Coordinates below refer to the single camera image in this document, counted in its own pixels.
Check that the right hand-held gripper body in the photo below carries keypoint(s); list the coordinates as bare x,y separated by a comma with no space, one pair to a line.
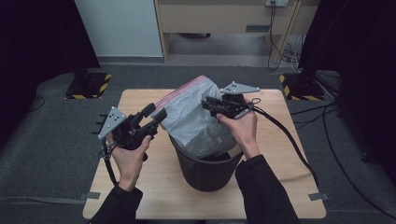
239,88

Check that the grey power strip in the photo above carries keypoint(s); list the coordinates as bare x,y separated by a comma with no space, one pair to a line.
277,2

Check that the grey tape strip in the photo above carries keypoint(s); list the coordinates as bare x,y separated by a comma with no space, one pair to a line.
318,196
91,195

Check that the light wooden desk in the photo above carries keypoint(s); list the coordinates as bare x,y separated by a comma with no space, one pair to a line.
211,18

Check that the black stand with striped base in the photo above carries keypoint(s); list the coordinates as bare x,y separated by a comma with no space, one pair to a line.
303,88
88,87

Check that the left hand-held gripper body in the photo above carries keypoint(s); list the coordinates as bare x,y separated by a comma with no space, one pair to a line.
113,121

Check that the person's left hand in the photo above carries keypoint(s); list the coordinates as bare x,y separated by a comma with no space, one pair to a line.
130,165

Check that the white cabinet panel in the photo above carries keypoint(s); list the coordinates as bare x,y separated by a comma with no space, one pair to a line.
118,28

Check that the black curtain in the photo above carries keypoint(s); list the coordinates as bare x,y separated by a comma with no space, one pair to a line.
370,62
37,46

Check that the grey plastic trash bag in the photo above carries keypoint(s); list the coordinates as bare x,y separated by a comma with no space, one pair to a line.
193,121

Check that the black mesh wastebasket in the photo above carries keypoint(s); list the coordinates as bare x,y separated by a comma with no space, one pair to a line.
205,175

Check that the person's right hand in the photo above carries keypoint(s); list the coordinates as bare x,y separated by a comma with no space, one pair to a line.
244,130

